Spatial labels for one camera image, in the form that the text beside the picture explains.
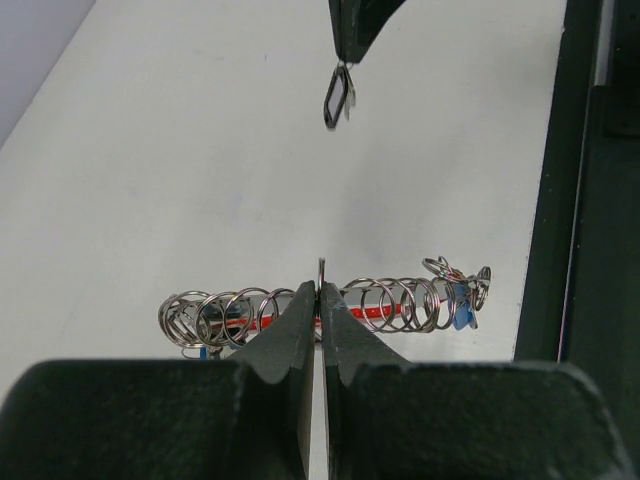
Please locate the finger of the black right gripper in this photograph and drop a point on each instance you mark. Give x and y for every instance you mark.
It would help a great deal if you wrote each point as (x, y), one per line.
(356, 24)

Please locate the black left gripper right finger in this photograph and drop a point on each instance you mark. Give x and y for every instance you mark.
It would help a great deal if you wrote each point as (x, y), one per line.
(390, 418)

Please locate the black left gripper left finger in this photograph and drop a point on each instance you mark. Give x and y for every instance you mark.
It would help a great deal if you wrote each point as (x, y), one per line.
(244, 417)

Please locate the black-headed key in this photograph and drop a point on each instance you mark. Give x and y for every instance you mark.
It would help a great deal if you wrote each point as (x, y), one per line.
(340, 98)

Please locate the red-handled metal key organizer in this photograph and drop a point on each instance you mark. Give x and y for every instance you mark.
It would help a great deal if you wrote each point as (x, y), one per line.
(384, 305)

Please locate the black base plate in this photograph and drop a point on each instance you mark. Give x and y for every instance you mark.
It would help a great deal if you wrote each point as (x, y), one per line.
(581, 295)

